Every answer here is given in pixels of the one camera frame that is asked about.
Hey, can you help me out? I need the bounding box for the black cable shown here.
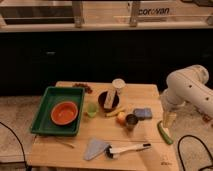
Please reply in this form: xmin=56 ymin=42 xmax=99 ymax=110
xmin=0 ymin=121 xmax=33 ymax=171
xmin=177 ymin=134 xmax=213 ymax=171

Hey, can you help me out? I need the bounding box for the black cable right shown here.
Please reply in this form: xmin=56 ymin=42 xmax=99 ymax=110
xmin=177 ymin=134 xmax=213 ymax=171

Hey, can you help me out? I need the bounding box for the red brown food pile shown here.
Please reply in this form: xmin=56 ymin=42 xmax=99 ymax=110
xmin=73 ymin=83 xmax=93 ymax=94

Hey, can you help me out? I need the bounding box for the dark brown bowl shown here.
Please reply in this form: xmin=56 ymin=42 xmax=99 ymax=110
xmin=98 ymin=91 xmax=120 ymax=112

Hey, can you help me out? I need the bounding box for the metal cup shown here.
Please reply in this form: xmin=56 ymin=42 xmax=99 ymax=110
xmin=125 ymin=114 xmax=138 ymax=131

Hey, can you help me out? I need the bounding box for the black cable left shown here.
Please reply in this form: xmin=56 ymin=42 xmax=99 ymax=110
xmin=0 ymin=121 xmax=33 ymax=171

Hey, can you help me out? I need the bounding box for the blue sponge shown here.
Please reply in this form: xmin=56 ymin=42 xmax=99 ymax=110
xmin=133 ymin=108 xmax=152 ymax=120

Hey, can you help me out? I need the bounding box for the green plastic cup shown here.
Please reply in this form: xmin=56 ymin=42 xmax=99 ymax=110
xmin=86 ymin=103 xmax=98 ymax=118

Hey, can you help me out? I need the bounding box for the yellow banana toy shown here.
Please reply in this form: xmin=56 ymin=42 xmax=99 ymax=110
xmin=105 ymin=107 xmax=125 ymax=117

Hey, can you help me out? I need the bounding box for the white paper cup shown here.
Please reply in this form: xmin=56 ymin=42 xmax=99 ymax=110
xmin=112 ymin=78 xmax=126 ymax=94

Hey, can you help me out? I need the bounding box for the wooden block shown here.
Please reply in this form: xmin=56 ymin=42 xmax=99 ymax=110
xmin=104 ymin=89 xmax=116 ymax=109

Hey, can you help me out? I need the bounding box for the green plastic tray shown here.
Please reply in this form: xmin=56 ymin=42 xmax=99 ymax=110
xmin=30 ymin=87 xmax=85 ymax=136

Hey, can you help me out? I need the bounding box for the green pepper toy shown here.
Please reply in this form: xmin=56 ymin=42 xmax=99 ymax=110
xmin=157 ymin=120 xmax=174 ymax=145

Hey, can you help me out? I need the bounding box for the wooden table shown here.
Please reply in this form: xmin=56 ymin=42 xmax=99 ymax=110
xmin=27 ymin=84 xmax=179 ymax=171

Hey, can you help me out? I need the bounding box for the grey blue cloth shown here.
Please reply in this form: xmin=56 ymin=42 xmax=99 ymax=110
xmin=83 ymin=138 xmax=109 ymax=161

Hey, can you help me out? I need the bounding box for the orange bowl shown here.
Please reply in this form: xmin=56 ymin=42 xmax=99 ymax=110
xmin=51 ymin=101 xmax=78 ymax=126

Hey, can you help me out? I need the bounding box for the corovan cardboard box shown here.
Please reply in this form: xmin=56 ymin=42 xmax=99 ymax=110
xmin=137 ymin=0 xmax=213 ymax=21

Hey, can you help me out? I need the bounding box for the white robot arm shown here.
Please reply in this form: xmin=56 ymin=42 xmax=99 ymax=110
xmin=160 ymin=65 xmax=213 ymax=128

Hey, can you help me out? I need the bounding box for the orange yellow fruit toy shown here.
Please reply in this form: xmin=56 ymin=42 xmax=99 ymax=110
xmin=116 ymin=112 xmax=126 ymax=125

